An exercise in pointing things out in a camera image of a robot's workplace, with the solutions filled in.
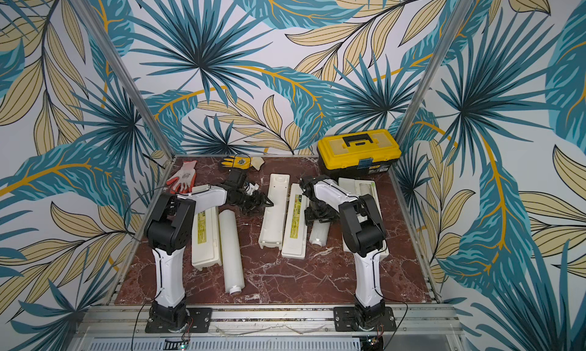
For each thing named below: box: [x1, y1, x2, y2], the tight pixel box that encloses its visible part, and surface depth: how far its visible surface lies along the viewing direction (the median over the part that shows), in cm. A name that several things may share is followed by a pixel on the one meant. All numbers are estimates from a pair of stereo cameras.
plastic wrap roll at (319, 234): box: [309, 220, 331, 247], surface depth 90 cm
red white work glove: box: [166, 160, 197, 194], surface depth 112 cm
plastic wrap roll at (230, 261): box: [218, 209, 245, 295], surface depth 85 cm
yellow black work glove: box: [221, 155, 265, 171], surface depth 117 cm
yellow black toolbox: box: [316, 128, 402, 179], surface depth 103 cm
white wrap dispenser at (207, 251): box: [181, 183, 228, 271], surface depth 80 cm
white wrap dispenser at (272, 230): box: [258, 173, 291, 251], surface depth 99 cm
